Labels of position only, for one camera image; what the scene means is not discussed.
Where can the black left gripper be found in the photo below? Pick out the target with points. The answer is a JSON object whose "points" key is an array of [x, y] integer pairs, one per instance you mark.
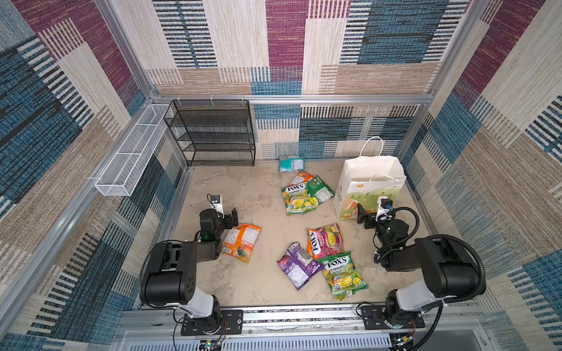
{"points": [[229, 224]]}

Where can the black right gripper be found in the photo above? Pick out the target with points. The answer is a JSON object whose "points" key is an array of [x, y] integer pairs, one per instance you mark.
{"points": [[369, 219]]}

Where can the orange snack bag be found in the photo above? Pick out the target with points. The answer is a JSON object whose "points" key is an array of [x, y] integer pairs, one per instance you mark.
{"points": [[239, 241], [302, 177]]}

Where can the white illustrated paper bag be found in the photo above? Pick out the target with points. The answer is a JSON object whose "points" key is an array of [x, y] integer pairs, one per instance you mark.
{"points": [[364, 179]]}

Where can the pink Fox's candy bag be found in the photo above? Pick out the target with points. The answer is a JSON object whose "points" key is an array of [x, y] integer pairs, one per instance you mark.
{"points": [[325, 241]]}

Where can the green Fox's candy bag front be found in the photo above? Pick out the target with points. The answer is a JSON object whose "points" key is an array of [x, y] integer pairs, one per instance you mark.
{"points": [[342, 276]]}

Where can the purple snack bag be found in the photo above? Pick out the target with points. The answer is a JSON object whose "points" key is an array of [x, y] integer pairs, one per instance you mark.
{"points": [[298, 265]]}

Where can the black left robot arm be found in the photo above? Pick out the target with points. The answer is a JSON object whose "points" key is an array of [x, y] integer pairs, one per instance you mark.
{"points": [[169, 277]]}

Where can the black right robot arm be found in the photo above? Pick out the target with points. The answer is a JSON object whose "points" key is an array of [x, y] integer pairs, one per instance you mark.
{"points": [[452, 271]]}

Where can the green snack bag back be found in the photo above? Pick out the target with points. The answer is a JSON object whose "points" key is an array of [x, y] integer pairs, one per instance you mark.
{"points": [[319, 189]]}

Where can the yellow Fox's candy bag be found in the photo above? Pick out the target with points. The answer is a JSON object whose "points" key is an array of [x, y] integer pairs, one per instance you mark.
{"points": [[299, 200]]}

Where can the orange snack bag back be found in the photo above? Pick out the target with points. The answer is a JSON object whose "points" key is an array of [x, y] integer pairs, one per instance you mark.
{"points": [[302, 177]]}

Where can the teal tissue pack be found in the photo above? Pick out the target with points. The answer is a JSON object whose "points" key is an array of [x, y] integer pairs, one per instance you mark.
{"points": [[291, 164]]}

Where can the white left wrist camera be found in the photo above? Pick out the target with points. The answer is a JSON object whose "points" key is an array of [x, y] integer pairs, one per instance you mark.
{"points": [[215, 202]]}

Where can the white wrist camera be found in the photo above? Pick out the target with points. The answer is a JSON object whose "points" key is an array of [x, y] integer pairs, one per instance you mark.
{"points": [[384, 211], [215, 202]]}

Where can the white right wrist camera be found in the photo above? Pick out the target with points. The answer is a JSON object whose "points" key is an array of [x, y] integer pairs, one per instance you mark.
{"points": [[384, 211]]}

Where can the black wire shelf rack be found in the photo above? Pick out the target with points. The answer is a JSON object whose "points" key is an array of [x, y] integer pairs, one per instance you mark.
{"points": [[213, 132]]}

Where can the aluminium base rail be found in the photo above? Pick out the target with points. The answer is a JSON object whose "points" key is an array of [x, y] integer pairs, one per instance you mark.
{"points": [[286, 327]]}

